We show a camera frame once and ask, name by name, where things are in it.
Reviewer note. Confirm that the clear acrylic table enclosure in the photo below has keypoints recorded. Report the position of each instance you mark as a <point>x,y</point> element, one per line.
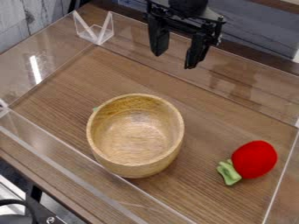
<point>56,77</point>

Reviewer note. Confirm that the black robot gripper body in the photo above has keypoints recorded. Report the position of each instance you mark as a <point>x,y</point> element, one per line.
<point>187,16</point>

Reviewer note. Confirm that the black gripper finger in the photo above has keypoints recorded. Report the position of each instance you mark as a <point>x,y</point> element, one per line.
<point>157,34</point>
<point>196,52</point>

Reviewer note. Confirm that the clear acrylic corner bracket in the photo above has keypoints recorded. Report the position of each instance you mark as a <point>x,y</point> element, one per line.
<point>96,34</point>

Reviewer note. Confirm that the red plush strawberry toy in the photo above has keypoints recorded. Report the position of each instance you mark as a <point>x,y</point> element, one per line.
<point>252,160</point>

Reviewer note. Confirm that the wooden bowl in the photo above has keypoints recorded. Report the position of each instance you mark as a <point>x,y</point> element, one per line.
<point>135,134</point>

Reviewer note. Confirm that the black metal table leg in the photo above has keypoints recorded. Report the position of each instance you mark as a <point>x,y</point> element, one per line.
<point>44,216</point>

